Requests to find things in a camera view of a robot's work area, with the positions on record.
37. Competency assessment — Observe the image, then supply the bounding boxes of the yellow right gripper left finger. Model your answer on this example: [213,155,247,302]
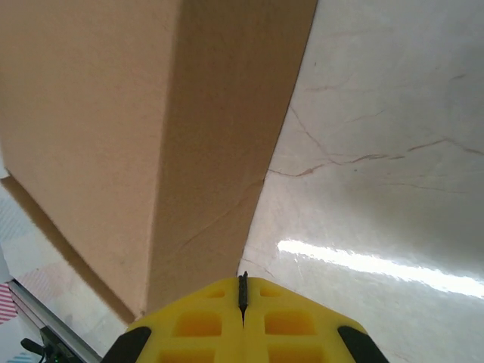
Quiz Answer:
[101,277,244,363]

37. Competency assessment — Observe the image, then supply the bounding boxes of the brown cardboard box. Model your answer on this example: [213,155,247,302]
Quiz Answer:
[0,0,319,327]

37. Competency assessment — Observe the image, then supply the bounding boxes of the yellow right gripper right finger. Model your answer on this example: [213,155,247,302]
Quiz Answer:
[240,270,391,363]

